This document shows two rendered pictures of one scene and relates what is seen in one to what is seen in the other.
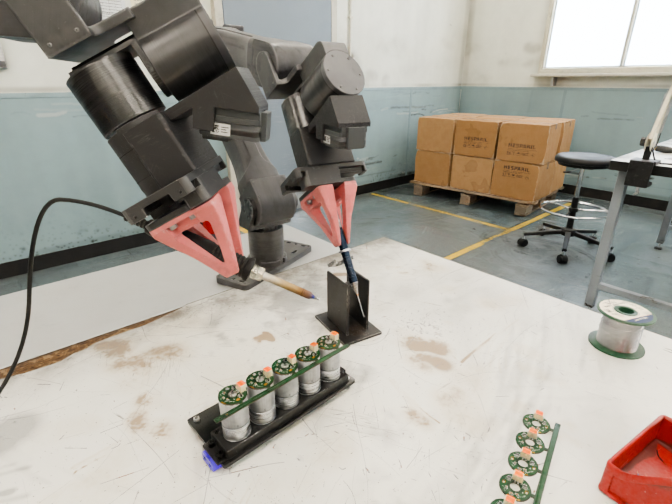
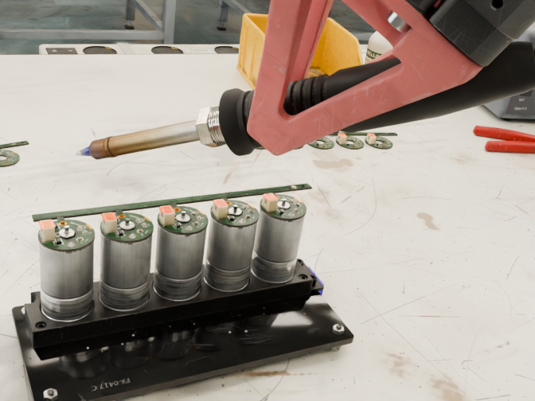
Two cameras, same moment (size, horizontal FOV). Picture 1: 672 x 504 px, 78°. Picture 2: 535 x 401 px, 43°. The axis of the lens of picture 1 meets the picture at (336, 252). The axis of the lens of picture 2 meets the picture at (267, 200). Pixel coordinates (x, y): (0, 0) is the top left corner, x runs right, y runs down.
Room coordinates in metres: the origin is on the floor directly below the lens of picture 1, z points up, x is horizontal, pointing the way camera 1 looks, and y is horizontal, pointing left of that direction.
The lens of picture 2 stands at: (0.59, 0.15, 0.99)
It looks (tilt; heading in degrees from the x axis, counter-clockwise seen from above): 29 degrees down; 193
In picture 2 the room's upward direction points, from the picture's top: 9 degrees clockwise
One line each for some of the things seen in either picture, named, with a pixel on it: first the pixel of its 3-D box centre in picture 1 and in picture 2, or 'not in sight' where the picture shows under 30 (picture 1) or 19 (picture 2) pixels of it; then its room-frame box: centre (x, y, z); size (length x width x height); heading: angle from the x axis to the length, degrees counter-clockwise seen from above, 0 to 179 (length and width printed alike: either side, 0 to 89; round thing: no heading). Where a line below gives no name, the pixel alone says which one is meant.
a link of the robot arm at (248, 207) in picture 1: (268, 210); not in sight; (0.68, 0.12, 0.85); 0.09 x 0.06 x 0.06; 128
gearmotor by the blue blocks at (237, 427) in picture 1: (235, 416); (276, 244); (0.28, 0.09, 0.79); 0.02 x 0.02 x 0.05
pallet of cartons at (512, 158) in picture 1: (488, 158); not in sight; (3.95, -1.44, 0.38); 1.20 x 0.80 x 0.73; 47
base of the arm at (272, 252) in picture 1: (266, 244); not in sight; (0.69, 0.12, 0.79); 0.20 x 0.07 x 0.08; 151
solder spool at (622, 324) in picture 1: (620, 327); not in sight; (0.44, -0.36, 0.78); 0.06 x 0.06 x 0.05
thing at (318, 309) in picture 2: (276, 402); (186, 330); (0.33, 0.06, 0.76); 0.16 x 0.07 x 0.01; 133
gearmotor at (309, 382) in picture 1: (308, 373); (125, 268); (0.34, 0.03, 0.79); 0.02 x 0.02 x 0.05
